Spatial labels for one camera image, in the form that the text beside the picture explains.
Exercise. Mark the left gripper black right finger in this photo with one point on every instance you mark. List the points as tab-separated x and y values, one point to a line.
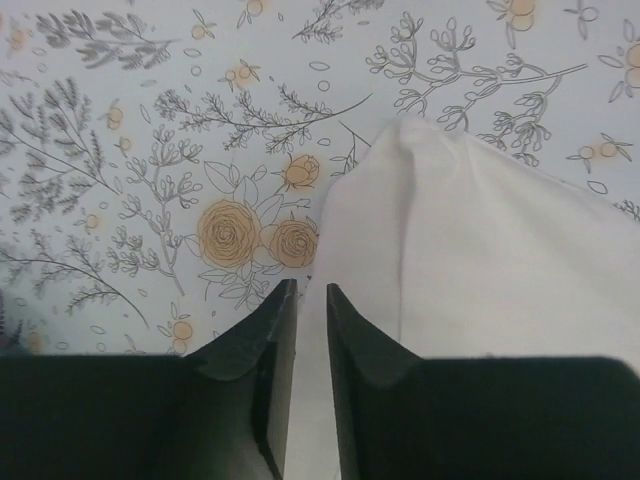
401	416

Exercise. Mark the floral table cloth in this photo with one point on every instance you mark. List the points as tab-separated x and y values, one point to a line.
163	163

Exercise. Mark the white t shirt robot print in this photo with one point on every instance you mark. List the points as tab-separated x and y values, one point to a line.
455	249

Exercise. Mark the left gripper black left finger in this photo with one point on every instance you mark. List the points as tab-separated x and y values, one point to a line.
220	412

